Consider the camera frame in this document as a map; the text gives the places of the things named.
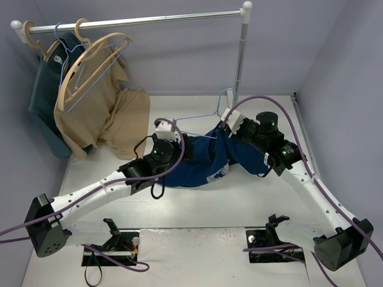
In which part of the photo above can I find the beige hanging shirt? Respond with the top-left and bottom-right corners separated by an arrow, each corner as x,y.
54,49 -> 150,160

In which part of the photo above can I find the wooden hanger far left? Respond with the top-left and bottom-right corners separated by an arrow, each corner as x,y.
22,20 -> 71,72

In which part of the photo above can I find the light blue wire hanger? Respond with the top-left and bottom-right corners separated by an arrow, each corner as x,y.
175,87 -> 238,123
54,22 -> 86,85
62,40 -> 125,112

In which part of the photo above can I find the black looped strap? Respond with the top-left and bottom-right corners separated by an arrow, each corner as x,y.
84,251 -> 104,286

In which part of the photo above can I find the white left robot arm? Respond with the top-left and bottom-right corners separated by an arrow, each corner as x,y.
25,120 -> 193,258

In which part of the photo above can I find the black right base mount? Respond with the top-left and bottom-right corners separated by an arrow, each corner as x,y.
245,215 -> 305,264

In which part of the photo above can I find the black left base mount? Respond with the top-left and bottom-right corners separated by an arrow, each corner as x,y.
81,218 -> 139,267

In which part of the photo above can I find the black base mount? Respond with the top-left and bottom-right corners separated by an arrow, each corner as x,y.
81,218 -> 139,267
245,215 -> 305,264

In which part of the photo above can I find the silver clothes rack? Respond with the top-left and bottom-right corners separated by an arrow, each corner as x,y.
10,1 -> 253,106

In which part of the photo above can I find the wooden hanger with beige shirt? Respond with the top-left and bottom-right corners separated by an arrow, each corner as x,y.
57,19 -> 133,111

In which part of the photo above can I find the blue Mickey Mouse t-shirt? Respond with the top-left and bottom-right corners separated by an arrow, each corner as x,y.
157,126 -> 270,188

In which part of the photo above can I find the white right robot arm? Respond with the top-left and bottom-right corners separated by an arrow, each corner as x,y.
221,109 -> 373,271

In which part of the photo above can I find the dark teal hanging shirt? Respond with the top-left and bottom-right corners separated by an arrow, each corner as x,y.
28,46 -> 72,158

